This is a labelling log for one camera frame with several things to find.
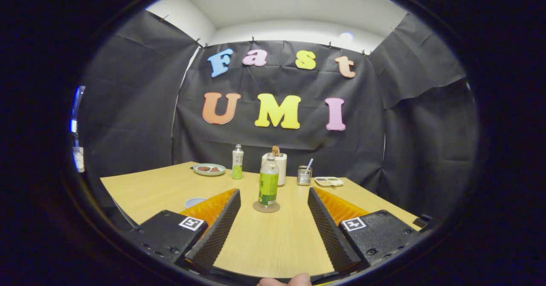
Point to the white divided dish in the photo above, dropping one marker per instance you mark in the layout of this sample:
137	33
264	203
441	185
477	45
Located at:
328	183

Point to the bread slice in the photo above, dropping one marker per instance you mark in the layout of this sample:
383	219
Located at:
276	150

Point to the white toaster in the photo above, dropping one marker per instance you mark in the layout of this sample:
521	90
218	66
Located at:
283	166

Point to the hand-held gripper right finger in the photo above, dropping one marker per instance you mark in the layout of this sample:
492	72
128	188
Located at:
330	235

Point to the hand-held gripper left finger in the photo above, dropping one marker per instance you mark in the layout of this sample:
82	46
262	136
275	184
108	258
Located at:
217	237

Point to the pale green plate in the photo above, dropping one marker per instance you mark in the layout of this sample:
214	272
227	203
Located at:
209	174

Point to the light blue cup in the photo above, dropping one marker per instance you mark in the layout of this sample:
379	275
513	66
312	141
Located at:
194	201

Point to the clear juice bottle green label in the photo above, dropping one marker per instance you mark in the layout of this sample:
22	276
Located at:
268	188

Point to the small black block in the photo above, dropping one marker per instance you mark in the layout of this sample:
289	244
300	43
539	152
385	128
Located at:
422	222

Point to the metal mesh holder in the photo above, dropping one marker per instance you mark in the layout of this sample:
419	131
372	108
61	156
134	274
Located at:
304	176

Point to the black backdrop cloth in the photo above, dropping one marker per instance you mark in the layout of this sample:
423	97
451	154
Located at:
128	107

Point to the small capped green drink bottle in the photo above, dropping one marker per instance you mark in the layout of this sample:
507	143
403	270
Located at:
237	162

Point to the round clear coaster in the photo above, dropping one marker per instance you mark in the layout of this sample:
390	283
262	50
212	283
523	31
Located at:
266	209

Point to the white straw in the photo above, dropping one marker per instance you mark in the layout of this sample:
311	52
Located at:
309	163

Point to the wooden table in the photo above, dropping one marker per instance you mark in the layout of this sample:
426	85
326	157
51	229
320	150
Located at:
273	243

